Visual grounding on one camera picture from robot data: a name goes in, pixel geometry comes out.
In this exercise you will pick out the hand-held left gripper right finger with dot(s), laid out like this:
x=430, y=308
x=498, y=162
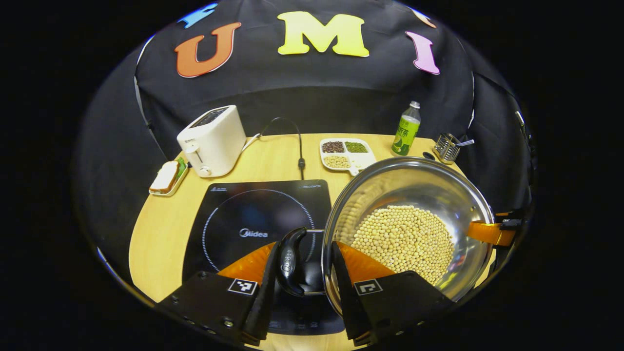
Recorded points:
x=343, y=292

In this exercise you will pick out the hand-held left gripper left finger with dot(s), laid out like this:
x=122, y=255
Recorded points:
x=261, y=302

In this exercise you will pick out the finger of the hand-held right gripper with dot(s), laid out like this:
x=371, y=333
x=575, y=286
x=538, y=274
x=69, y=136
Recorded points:
x=487, y=233
x=519, y=213

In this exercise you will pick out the pile of yellow soybeans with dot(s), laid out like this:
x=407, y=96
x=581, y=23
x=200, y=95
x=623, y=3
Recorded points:
x=404, y=239

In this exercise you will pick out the stainless steel pot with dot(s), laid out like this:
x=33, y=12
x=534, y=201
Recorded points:
x=414, y=185

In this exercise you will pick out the black induction cooktop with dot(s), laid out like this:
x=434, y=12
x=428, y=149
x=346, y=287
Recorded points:
x=234, y=209

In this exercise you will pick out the metal spoon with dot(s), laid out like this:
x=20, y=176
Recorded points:
x=465, y=143

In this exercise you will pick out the black round table grommet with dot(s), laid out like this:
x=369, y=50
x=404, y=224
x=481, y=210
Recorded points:
x=428, y=156

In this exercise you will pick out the green drink bottle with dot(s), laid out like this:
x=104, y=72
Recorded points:
x=405, y=134

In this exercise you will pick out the white divided bean dish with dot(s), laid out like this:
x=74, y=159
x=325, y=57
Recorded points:
x=363, y=161

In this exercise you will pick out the cream sandwich tray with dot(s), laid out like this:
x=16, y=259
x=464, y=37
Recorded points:
x=181, y=179

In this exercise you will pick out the sandwich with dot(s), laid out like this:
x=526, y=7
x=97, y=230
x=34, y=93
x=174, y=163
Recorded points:
x=165, y=176

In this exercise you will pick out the white toaster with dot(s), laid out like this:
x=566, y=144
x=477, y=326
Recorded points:
x=219, y=141

